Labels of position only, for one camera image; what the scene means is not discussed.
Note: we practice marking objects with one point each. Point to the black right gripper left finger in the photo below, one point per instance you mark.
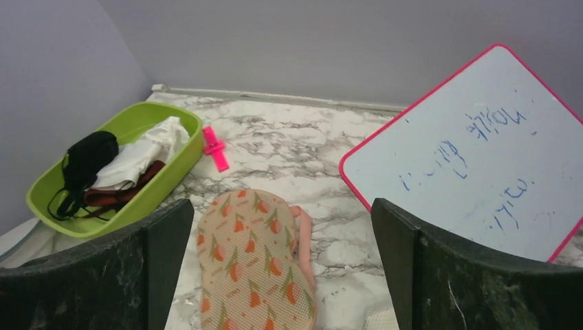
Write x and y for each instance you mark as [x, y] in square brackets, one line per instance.
[125, 279]

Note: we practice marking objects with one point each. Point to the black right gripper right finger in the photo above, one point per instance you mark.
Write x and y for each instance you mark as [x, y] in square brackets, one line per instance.
[440, 280]

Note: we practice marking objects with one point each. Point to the peach patterned mesh laundry bag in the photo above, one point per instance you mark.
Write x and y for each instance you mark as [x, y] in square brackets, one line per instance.
[254, 251]

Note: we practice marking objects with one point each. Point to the dark red bra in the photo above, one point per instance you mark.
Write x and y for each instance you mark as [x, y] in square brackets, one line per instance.
[115, 200]

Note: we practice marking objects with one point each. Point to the white round mesh bag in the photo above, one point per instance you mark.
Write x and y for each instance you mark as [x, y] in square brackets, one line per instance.
[29, 240]

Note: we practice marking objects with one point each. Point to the black bra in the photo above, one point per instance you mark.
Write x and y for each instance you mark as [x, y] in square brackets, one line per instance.
[80, 167]

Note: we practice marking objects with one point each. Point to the green plastic basket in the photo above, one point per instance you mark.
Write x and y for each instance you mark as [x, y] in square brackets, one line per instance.
[128, 125]

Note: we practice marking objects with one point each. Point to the white cloth garment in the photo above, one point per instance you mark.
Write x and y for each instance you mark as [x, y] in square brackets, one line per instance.
[160, 143]

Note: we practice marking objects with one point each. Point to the pink framed whiteboard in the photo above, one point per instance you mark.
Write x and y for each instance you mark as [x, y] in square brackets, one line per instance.
[492, 154]

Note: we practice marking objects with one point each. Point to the pink plastic clip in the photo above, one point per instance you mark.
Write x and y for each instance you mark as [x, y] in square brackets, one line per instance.
[214, 147]

